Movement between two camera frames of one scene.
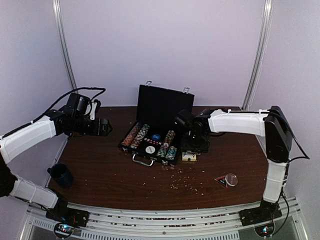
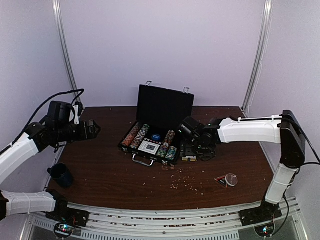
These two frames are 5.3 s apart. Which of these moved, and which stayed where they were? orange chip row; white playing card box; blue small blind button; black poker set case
Moved: white playing card box
Stayed: orange chip row; blue small blind button; black poker set case
